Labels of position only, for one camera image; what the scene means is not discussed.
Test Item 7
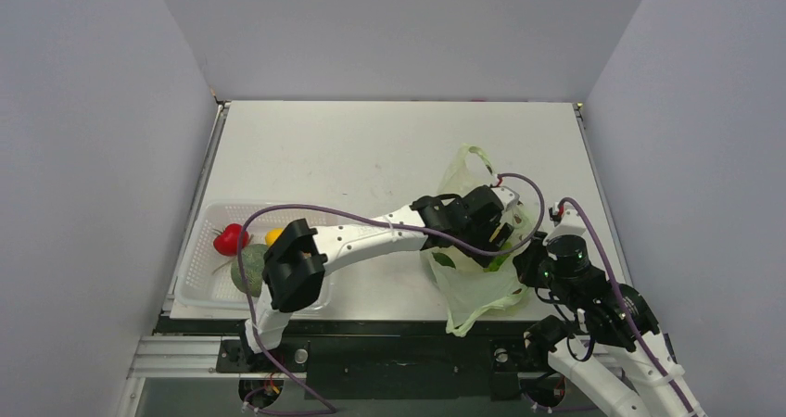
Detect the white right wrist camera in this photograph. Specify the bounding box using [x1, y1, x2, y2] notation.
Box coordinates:
[545, 203, 587, 243]

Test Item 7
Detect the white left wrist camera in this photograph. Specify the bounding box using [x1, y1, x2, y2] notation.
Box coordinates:
[491, 186, 520, 211]

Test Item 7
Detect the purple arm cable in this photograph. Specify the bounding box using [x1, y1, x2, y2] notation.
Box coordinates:
[235, 172, 547, 417]
[555, 197, 698, 417]

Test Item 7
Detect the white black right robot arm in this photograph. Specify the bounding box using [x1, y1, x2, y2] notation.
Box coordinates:
[513, 233, 705, 416]

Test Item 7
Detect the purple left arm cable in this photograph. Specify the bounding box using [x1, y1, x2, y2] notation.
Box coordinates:
[235, 172, 547, 417]

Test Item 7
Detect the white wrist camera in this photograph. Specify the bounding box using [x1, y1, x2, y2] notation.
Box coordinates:
[545, 203, 587, 243]
[491, 186, 520, 211]

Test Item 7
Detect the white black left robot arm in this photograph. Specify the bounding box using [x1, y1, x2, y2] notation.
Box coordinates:
[239, 185, 519, 371]

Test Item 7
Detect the yellow fake lemon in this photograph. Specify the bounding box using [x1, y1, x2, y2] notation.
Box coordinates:
[264, 228, 284, 246]

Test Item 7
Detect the yellow fake mango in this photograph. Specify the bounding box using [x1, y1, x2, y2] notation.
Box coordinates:
[488, 222, 514, 251]

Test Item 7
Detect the pale green plastic bag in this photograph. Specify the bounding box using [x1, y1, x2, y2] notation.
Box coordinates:
[420, 145, 527, 337]

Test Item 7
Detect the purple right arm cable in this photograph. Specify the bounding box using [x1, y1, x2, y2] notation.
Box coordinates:
[555, 197, 698, 417]

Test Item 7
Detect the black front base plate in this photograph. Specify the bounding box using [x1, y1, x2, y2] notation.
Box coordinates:
[153, 315, 609, 401]

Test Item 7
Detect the green fake melon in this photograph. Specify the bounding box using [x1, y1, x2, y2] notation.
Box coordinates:
[211, 244, 268, 297]

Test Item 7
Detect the red fake tomato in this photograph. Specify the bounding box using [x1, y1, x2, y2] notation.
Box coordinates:
[212, 223, 251, 257]

